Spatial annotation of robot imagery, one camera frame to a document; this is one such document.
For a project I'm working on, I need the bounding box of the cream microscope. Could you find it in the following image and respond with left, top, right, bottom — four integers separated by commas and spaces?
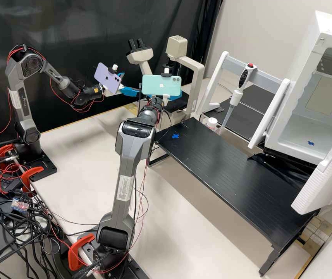
126, 35, 206, 120

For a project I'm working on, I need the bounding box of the pipette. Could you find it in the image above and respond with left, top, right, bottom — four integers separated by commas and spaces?
218, 62, 258, 135

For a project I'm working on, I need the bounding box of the black platform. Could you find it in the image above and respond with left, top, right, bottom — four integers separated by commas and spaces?
209, 84, 280, 143
148, 117, 320, 276

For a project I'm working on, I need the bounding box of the white pipette stand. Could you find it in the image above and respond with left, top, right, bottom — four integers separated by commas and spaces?
202, 51, 291, 149

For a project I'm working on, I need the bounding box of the red clamp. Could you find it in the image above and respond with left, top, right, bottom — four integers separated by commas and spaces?
22, 166, 45, 193
0, 145, 17, 167
68, 233, 96, 271

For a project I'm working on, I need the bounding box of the white incubator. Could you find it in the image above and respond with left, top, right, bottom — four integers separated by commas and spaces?
264, 10, 332, 167

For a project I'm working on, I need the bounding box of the small circuit board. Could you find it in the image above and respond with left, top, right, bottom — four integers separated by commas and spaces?
11, 197, 30, 210

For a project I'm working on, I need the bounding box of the incubator door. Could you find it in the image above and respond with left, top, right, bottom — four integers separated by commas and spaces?
291, 112, 332, 215

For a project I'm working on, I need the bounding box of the left wrist camera phone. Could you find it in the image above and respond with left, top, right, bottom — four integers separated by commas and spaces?
94, 62, 126, 95

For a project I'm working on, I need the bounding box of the wrist camera phone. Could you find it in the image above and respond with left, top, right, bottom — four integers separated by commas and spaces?
141, 67, 183, 102
94, 62, 126, 95

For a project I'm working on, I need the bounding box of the right wrist camera phone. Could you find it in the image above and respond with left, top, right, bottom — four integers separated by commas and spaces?
141, 67, 183, 102

